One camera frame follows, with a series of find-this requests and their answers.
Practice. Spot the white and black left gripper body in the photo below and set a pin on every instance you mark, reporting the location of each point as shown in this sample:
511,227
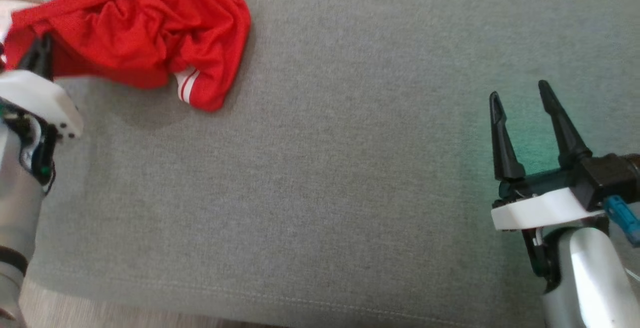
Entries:
35,98

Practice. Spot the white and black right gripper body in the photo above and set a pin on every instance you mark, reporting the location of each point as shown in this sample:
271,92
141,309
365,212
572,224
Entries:
540,210

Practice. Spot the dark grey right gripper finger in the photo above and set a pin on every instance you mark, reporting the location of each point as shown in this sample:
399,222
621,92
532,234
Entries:
565,138
502,148

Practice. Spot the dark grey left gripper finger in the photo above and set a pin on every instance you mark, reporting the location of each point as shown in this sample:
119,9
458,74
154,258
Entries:
40,58

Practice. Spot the red Bulls 23 jersey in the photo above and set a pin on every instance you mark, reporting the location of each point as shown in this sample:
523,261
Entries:
140,28

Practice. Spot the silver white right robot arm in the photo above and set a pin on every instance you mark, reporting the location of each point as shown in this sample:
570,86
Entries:
585,278

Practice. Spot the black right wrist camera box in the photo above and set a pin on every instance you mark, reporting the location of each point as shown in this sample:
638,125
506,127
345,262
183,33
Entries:
610,178

